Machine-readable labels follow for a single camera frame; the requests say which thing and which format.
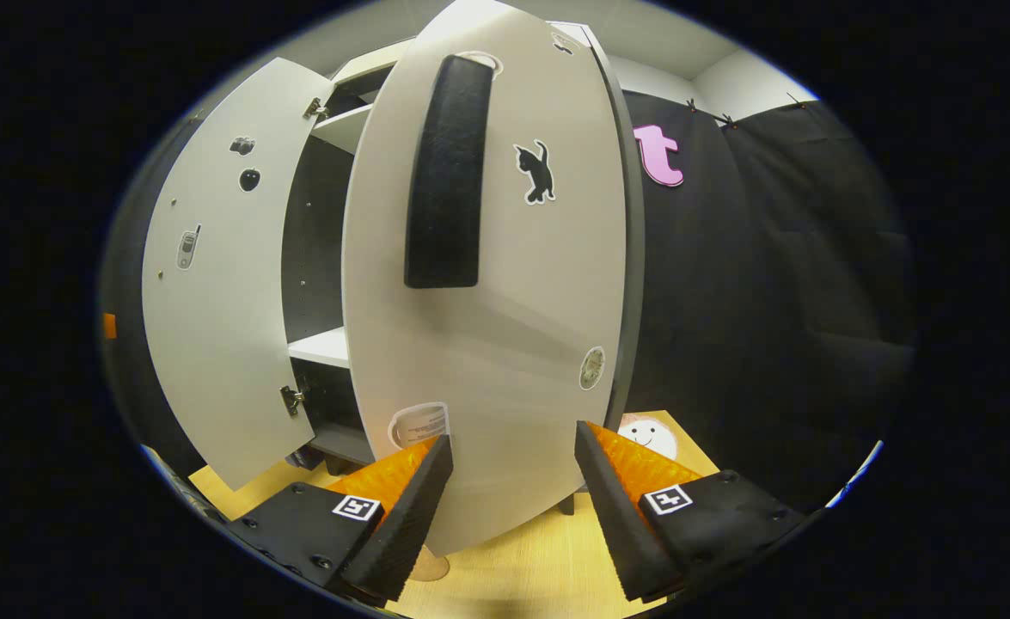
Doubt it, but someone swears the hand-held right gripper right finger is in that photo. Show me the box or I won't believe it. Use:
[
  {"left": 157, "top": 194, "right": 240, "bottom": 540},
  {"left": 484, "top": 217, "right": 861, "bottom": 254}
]
[{"left": 573, "top": 420, "right": 808, "bottom": 603}]

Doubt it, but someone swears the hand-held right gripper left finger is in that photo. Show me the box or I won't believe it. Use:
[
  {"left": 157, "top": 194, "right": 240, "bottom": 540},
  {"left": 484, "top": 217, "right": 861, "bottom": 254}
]
[{"left": 228, "top": 434, "right": 456, "bottom": 603}]

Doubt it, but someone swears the white cabinet door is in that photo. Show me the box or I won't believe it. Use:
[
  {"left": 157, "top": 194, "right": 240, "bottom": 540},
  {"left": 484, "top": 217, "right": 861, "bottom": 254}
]
[
  {"left": 141, "top": 57, "right": 335, "bottom": 493},
  {"left": 341, "top": 0, "right": 646, "bottom": 558}
]

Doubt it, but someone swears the pink plush toy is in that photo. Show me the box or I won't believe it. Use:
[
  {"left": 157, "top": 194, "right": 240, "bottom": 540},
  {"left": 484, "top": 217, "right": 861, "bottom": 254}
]
[{"left": 618, "top": 414, "right": 680, "bottom": 461}]

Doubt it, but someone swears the white cabinet shelf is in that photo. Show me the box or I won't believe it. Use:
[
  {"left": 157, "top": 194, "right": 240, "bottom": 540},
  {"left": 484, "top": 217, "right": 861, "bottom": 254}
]
[
  {"left": 288, "top": 327, "right": 351, "bottom": 369},
  {"left": 311, "top": 103, "right": 375, "bottom": 156}
]

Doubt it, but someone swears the white cabinet with dark interior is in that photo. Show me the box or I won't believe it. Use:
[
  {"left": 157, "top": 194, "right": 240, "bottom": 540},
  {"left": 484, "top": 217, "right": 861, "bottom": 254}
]
[{"left": 281, "top": 21, "right": 647, "bottom": 517}]

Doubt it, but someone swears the black backdrop cloth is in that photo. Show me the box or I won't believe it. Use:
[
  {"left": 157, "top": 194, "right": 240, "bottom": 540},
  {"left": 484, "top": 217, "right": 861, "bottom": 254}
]
[{"left": 99, "top": 90, "right": 918, "bottom": 508}]

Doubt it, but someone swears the white cabinet drawer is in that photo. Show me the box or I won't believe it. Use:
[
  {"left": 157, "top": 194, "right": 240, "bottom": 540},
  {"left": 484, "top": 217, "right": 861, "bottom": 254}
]
[{"left": 331, "top": 39, "right": 419, "bottom": 87}]

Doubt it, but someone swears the black door handle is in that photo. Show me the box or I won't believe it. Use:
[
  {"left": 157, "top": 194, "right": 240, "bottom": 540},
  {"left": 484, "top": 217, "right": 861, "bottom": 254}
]
[{"left": 404, "top": 54, "right": 495, "bottom": 290}]

